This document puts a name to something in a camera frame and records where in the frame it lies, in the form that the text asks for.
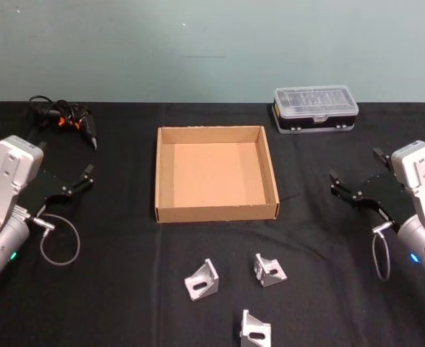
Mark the black table cloth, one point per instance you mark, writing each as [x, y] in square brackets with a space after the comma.
[125, 282]

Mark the clear plastic case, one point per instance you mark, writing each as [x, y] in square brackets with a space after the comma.
[313, 105]

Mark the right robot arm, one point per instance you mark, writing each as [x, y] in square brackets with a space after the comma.
[420, 202]

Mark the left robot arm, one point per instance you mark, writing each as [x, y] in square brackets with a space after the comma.
[6, 202]

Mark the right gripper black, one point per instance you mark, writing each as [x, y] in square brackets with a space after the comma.
[386, 197]

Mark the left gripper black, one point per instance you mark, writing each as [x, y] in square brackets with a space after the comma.
[42, 189]

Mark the silver metal corner bracket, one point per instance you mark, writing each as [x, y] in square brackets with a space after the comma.
[270, 273]
[202, 282]
[253, 329]

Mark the shallow brown cardboard tray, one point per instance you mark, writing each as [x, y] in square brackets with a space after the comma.
[216, 173]

